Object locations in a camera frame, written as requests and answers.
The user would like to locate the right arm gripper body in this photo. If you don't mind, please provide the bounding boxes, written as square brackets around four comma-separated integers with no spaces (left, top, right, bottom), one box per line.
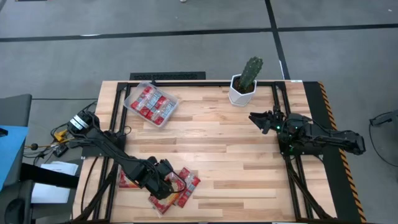
[266,107,289,131]

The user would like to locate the green cactus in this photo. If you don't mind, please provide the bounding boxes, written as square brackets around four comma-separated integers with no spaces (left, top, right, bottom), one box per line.
[238,55,264,93]

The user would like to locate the red Orville Redenbacher popcorn bag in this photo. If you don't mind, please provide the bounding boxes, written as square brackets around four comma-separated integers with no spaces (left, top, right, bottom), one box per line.
[146,95,169,121]
[167,170,188,194]
[147,191,181,215]
[130,86,154,110]
[118,169,141,190]
[174,167,201,208]
[139,90,163,116]
[154,101,177,126]

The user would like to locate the white papers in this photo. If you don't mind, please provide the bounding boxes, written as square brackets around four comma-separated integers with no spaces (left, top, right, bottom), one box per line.
[30,161,79,205]

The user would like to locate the black floor device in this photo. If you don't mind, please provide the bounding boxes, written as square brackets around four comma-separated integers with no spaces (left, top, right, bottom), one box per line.
[369,110,398,127]

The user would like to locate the black table edge strip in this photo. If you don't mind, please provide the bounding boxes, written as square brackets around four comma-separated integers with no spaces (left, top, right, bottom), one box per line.
[303,81,363,223]

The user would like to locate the grey cabinet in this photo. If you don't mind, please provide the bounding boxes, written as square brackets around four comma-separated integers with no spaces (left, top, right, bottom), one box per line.
[0,94,33,127]

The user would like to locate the black aluminium extrusion frame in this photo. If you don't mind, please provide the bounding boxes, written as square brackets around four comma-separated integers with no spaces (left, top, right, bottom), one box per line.
[73,80,338,223]

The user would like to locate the black floor cable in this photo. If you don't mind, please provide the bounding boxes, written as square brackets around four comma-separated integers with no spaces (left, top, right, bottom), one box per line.
[368,123,398,167]

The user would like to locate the blue table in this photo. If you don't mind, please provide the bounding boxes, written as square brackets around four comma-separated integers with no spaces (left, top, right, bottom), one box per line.
[0,125,29,190]

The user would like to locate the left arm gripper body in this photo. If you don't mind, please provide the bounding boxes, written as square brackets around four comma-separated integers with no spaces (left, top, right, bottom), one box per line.
[141,158,175,200]

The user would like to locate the black office chair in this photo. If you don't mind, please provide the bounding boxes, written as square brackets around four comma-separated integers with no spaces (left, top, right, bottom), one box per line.
[0,179,35,224]

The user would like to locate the clear plastic bin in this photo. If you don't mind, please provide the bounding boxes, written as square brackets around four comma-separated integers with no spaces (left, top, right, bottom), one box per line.
[123,81,180,128]

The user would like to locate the black cable bundle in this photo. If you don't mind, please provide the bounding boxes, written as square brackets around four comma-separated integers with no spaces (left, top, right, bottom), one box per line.
[24,101,98,158]

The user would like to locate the white faceted plant pot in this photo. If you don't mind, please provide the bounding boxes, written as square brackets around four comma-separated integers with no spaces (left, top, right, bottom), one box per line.
[228,73,258,108]

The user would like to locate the yellow black hazard tape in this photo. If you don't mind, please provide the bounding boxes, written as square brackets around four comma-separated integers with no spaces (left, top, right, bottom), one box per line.
[317,81,368,223]

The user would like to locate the yellow connector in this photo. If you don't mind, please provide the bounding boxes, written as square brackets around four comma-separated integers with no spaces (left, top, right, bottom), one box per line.
[54,129,68,142]

